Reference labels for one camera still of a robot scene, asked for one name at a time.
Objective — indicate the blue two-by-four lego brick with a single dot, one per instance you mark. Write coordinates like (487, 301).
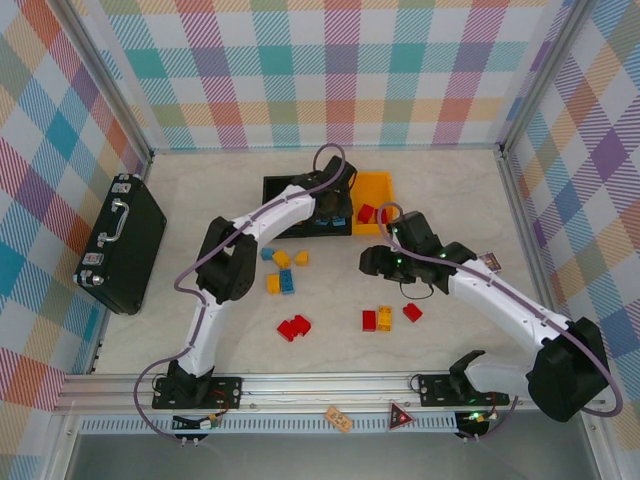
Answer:
(286, 281)
(339, 220)
(325, 222)

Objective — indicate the red lego brick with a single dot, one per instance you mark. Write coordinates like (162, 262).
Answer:
(412, 311)
(302, 325)
(286, 329)
(362, 216)
(369, 320)
(370, 209)

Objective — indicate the yellow lego brick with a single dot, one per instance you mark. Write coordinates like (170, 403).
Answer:
(281, 258)
(301, 258)
(273, 283)
(384, 319)

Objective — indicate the small light blue lego brick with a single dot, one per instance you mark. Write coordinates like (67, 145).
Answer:
(267, 254)

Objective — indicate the black base plate left arm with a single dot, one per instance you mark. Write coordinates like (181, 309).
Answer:
(225, 390)

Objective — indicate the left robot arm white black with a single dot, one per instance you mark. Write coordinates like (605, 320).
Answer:
(270, 215)

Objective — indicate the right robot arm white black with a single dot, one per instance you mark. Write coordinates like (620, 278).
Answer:
(500, 300)

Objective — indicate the black base plate right arm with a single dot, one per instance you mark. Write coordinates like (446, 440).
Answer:
(432, 390)

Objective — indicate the black plastic bin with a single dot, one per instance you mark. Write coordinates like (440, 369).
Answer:
(345, 231)
(277, 190)

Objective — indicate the yellow plastic bin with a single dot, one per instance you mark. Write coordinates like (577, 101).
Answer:
(380, 187)

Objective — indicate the small picture card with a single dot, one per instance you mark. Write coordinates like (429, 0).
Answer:
(491, 261)

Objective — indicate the red triangle sign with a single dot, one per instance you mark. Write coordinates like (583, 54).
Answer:
(400, 416)

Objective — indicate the orange patterned card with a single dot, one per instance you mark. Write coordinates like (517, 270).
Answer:
(338, 419)

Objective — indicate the grey metal plate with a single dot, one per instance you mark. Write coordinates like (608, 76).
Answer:
(325, 457)

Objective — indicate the aluminium frame cross bar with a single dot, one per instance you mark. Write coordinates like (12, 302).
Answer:
(250, 148)

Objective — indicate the wide aluminium mounting rail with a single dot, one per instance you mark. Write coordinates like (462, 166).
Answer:
(325, 390)

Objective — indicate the aluminium frame post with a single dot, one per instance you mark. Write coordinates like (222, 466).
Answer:
(107, 85)
(545, 75)

